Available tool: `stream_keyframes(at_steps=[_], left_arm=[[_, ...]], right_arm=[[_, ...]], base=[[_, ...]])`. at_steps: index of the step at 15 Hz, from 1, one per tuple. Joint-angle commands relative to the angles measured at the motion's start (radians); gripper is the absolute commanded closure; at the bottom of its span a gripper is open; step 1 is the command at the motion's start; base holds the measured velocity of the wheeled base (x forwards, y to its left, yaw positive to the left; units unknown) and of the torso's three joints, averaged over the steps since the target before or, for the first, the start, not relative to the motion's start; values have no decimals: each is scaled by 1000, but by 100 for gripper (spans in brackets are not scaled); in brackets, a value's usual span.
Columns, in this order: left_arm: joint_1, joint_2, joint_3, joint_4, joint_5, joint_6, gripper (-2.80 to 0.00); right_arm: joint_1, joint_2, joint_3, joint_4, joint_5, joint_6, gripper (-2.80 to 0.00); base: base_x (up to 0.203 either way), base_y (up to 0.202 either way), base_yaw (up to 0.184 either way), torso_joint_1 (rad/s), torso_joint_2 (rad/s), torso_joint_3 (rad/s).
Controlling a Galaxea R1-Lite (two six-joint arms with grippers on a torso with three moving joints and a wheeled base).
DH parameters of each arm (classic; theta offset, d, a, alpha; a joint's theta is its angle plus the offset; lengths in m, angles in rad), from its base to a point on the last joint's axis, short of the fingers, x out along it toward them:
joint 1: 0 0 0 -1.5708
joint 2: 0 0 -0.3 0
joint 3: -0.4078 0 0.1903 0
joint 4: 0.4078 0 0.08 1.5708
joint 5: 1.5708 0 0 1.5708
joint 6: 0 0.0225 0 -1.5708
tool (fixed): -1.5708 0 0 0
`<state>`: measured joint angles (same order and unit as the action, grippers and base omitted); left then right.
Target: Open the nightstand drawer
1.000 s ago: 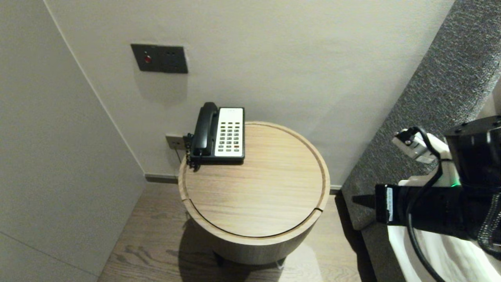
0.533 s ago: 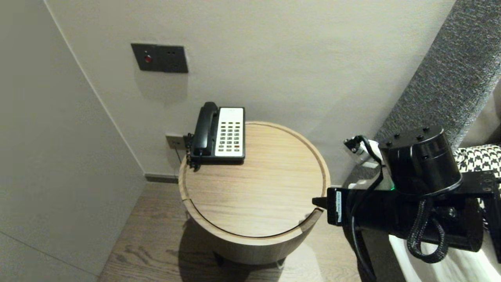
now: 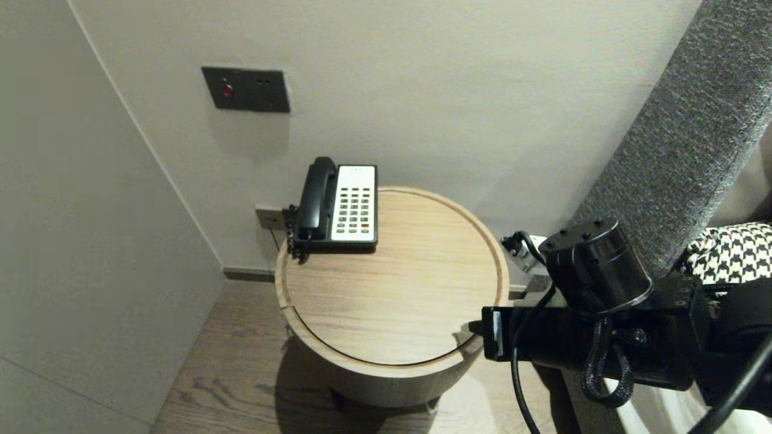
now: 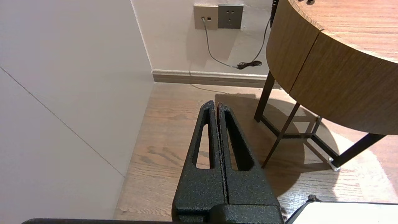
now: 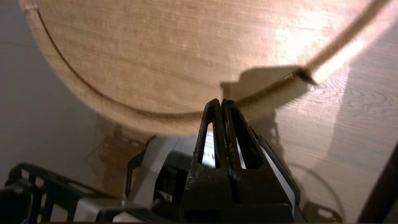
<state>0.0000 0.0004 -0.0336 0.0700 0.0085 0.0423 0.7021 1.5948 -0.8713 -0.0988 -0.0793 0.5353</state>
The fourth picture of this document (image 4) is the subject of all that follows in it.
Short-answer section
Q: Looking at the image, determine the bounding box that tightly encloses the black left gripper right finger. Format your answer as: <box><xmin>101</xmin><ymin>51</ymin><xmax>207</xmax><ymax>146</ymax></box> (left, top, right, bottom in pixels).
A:
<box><xmin>218</xmin><ymin>103</ymin><xmax>282</xmax><ymax>206</ymax></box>

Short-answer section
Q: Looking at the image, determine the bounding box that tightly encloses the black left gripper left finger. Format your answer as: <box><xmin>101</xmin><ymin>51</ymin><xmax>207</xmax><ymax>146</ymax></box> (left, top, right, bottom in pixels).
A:
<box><xmin>172</xmin><ymin>100</ymin><xmax>229</xmax><ymax>219</ymax></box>

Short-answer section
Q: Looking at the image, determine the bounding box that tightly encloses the curved wooden nightstand drawer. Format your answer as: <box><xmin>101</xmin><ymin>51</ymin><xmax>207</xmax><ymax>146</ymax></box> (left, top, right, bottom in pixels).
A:
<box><xmin>289</xmin><ymin>31</ymin><xmax>398</xmax><ymax>136</ymax></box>

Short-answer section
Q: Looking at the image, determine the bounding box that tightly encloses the white robot chassis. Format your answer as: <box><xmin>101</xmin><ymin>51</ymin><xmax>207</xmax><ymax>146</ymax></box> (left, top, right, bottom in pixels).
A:
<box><xmin>286</xmin><ymin>195</ymin><xmax>398</xmax><ymax>224</ymax></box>

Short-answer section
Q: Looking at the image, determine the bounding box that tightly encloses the dark metal nightstand leg frame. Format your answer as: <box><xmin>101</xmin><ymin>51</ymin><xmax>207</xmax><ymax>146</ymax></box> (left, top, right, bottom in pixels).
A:
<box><xmin>253</xmin><ymin>71</ymin><xmax>387</xmax><ymax>171</ymax></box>

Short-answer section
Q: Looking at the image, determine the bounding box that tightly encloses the wall baseboard strip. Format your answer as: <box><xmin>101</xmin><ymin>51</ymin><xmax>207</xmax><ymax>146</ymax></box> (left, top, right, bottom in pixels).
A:
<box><xmin>152</xmin><ymin>70</ymin><xmax>282</xmax><ymax>89</ymax></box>

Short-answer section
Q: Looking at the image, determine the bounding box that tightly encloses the black cable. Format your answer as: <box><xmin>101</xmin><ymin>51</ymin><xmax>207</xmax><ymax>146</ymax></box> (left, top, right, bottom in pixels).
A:
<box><xmin>201</xmin><ymin>17</ymin><xmax>271</xmax><ymax>70</ymax></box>

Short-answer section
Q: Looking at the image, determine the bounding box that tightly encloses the beige wall jack plate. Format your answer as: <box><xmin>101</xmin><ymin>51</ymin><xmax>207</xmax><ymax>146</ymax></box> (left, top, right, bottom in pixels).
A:
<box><xmin>193</xmin><ymin>4</ymin><xmax>219</xmax><ymax>30</ymax></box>

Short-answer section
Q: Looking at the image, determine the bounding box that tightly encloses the grey wall power socket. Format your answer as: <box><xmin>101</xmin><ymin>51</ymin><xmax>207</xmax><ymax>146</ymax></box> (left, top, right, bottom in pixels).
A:
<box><xmin>218</xmin><ymin>4</ymin><xmax>244</xmax><ymax>29</ymax></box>

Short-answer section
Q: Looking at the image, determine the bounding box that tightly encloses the black coiled telephone cord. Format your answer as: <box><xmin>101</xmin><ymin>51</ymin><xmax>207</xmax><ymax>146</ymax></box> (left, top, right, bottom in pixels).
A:
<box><xmin>271</xmin><ymin>0</ymin><xmax>278</xmax><ymax>28</ymax></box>

